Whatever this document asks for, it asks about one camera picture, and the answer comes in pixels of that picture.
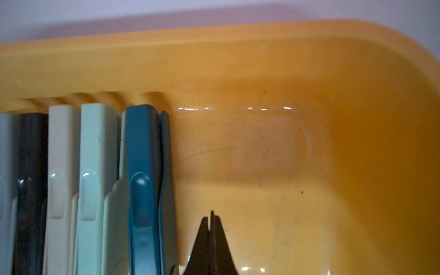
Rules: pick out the grey pruning pliers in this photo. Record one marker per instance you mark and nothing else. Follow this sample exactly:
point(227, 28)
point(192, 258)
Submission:
point(9, 189)

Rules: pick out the yellow plastic storage tray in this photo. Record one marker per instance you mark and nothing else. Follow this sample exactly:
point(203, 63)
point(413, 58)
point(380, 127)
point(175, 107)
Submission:
point(316, 142)

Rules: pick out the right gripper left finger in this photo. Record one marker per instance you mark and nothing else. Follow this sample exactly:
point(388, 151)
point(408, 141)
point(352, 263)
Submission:
point(199, 258)

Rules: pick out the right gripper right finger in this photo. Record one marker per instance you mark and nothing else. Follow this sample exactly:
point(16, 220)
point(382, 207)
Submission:
point(220, 258)

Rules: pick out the beige pruning pliers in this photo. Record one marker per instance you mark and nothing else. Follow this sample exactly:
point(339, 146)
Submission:
point(63, 189)

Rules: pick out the black pruning pliers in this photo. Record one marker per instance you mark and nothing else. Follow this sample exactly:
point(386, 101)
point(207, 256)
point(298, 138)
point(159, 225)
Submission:
point(32, 194)

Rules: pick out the teal pliers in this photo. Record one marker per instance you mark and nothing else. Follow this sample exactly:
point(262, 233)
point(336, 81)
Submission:
point(153, 246)

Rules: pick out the light green pliers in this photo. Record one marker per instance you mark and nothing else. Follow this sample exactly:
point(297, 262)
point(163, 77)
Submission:
point(100, 247)

